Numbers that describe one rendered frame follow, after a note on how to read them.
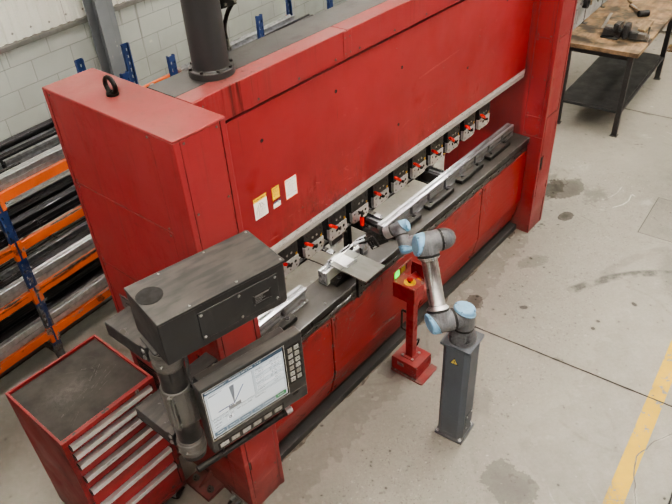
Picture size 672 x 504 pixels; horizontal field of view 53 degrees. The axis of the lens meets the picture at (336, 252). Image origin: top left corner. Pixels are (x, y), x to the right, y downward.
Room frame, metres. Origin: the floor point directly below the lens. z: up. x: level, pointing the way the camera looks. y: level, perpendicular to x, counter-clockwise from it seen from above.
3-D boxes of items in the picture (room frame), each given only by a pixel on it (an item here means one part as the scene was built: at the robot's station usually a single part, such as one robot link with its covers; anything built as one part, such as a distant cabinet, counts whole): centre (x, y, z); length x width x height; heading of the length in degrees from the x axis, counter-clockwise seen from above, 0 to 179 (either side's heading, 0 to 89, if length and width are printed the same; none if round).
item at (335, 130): (3.56, -0.44, 1.74); 3.00 x 0.08 x 0.80; 138
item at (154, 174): (2.46, 0.77, 1.15); 0.85 x 0.25 x 2.30; 48
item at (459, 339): (2.57, -0.65, 0.82); 0.15 x 0.15 x 0.10
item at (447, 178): (4.01, -0.85, 0.92); 1.67 x 0.06 x 0.10; 138
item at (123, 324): (1.92, 0.66, 1.67); 0.40 x 0.24 x 0.07; 138
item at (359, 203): (3.20, -0.12, 1.26); 0.15 x 0.09 x 0.17; 138
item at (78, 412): (2.19, 1.25, 0.50); 0.50 x 0.50 x 1.00; 48
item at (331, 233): (3.05, 0.01, 1.26); 0.15 x 0.09 x 0.17; 138
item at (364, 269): (2.97, -0.12, 1.00); 0.26 x 0.18 x 0.01; 48
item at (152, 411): (1.92, 0.66, 1.18); 0.40 x 0.24 x 0.07; 138
